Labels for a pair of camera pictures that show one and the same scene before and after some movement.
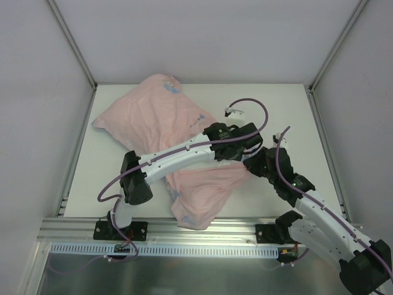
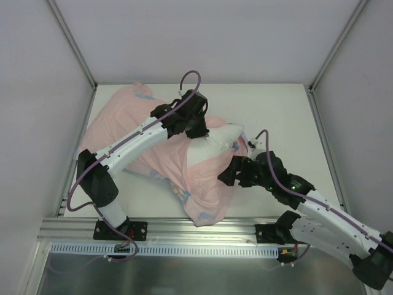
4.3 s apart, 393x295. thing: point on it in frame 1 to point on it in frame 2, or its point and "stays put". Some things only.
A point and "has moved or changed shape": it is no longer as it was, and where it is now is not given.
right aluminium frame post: x=337 y=44 stays put
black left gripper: x=251 y=139 to x=197 y=129
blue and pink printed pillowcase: x=158 y=114 has moved or changed shape
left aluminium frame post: x=71 y=39 stays put
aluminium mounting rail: x=160 y=230 stays put
